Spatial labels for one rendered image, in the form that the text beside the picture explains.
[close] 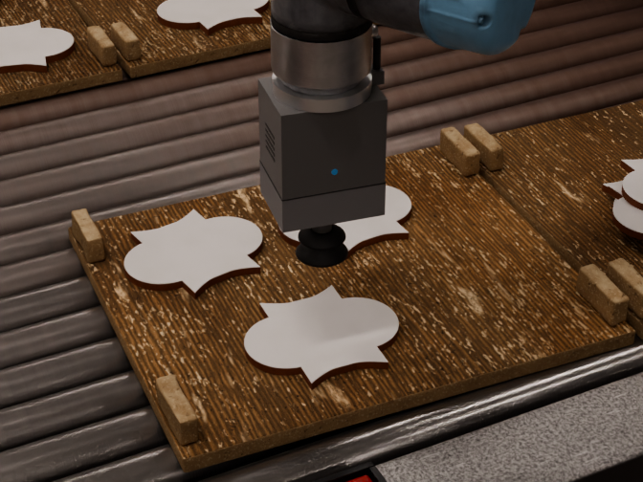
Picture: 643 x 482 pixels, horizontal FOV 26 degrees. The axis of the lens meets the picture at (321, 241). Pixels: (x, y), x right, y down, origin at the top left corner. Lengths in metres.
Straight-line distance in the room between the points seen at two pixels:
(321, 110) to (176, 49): 0.66
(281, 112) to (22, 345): 0.35
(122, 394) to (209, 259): 0.17
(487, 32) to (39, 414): 0.49
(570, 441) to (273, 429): 0.24
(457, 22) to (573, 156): 0.57
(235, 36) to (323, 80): 0.69
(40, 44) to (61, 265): 0.42
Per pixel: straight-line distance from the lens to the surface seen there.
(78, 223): 1.31
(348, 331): 1.19
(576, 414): 1.17
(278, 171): 1.06
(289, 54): 1.01
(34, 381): 1.21
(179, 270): 1.26
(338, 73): 1.01
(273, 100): 1.04
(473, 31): 0.92
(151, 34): 1.71
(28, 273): 1.33
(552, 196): 1.40
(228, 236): 1.31
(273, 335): 1.18
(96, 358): 1.22
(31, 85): 1.61
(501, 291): 1.26
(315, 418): 1.11
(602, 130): 1.52
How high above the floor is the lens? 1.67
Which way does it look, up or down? 34 degrees down
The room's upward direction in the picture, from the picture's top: straight up
